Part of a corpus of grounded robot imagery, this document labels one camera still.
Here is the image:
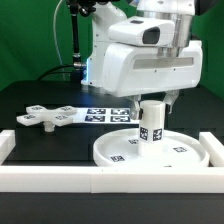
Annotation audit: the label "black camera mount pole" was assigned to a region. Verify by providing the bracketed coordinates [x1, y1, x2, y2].
[66, 0, 96, 68]

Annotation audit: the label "white left fence bar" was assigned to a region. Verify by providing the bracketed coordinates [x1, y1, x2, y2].
[0, 130, 16, 166]

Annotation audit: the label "white marker sheet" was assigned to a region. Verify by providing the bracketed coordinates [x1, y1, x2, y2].
[73, 107, 138, 124]

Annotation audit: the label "white right fence bar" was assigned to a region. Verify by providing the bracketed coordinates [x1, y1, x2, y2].
[199, 132, 224, 167]

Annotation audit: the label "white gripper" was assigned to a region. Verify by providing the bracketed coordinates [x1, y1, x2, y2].
[102, 16, 202, 120]

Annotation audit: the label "white cable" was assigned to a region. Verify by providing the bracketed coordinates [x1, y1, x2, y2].
[52, 0, 67, 81]

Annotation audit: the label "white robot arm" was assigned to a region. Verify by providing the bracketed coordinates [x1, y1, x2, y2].
[82, 0, 218, 119]

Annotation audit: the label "white fence bar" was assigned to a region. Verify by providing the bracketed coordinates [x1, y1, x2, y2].
[199, 132, 224, 167]
[0, 130, 16, 166]
[0, 166, 224, 193]

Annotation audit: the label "white front fence bar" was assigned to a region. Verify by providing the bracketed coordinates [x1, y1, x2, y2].
[0, 166, 224, 193]

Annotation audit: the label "white cross-shaped table base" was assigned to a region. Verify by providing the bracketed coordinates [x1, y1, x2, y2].
[17, 105, 77, 133]

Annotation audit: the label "black cables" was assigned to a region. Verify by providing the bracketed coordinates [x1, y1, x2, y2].
[36, 64, 87, 82]

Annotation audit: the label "white round table top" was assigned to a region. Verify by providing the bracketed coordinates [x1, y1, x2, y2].
[93, 128, 210, 168]

